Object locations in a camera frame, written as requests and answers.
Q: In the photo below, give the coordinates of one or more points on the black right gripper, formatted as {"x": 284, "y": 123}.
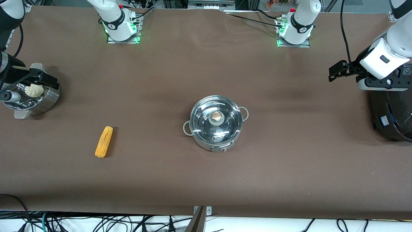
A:
{"x": 13, "y": 72}

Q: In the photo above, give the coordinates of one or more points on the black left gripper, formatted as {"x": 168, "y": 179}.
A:
{"x": 352, "y": 69}

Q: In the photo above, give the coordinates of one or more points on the yellow corn cob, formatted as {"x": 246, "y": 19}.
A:
{"x": 104, "y": 141}

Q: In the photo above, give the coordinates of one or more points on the glass pot lid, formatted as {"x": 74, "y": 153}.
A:
{"x": 202, "y": 119}

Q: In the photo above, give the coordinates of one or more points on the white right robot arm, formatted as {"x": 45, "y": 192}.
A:
{"x": 117, "y": 22}

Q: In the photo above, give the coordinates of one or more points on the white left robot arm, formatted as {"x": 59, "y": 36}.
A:
{"x": 299, "y": 22}

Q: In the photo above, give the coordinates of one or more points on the stainless steel steamer pot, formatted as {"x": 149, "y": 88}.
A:
{"x": 48, "y": 100}

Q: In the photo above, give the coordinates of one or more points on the white steamed bun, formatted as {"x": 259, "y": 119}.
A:
{"x": 34, "y": 91}

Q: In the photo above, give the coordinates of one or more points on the black rice cooker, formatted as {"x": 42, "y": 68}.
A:
{"x": 391, "y": 112}

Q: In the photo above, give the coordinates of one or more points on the aluminium corner profile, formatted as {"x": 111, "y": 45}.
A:
{"x": 392, "y": 16}
{"x": 28, "y": 8}

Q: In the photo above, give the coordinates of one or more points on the orange background object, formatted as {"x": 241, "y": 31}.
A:
{"x": 269, "y": 3}

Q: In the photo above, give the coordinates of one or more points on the brown table cover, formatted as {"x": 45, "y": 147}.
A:
{"x": 289, "y": 177}

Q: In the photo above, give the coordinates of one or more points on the grey electronics box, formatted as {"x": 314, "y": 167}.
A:
{"x": 210, "y": 4}

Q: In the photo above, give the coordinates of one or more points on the dark metal bar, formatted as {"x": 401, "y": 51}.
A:
{"x": 197, "y": 224}

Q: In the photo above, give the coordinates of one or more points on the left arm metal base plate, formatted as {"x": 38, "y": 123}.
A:
{"x": 305, "y": 45}

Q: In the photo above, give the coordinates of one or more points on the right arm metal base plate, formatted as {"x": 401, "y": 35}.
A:
{"x": 111, "y": 40}

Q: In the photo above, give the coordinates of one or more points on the small silver table bracket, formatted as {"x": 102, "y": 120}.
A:
{"x": 208, "y": 210}

